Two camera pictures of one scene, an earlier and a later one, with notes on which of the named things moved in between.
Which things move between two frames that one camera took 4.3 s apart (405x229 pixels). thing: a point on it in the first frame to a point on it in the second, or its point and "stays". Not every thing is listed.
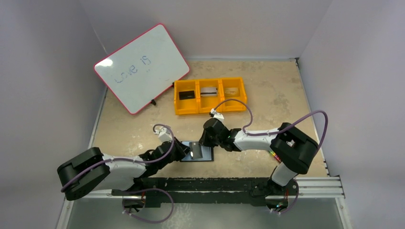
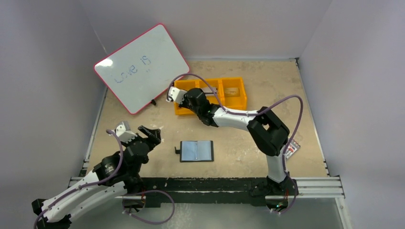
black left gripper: x=182 y=150 to x=154 y=138
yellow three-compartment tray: x=199 y=96 stays
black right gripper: x=205 y=139 to x=187 y=100
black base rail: x=243 y=191 stays
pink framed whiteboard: x=142 y=69 stays
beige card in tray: x=231 y=91 stays
